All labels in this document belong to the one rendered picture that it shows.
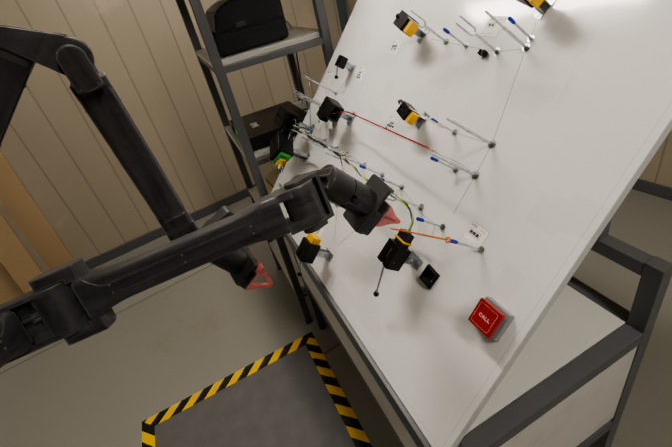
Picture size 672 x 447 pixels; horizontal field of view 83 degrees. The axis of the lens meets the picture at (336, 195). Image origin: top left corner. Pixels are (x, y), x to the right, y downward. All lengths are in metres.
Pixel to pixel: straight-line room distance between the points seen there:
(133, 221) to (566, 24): 3.24
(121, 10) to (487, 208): 2.85
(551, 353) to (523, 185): 0.47
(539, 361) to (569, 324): 0.14
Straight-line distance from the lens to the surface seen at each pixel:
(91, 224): 3.54
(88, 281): 0.65
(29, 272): 3.11
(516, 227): 0.78
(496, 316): 0.74
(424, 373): 0.88
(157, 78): 3.26
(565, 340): 1.14
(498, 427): 0.99
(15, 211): 3.05
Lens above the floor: 1.68
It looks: 31 degrees down
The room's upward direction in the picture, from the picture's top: 13 degrees counter-clockwise
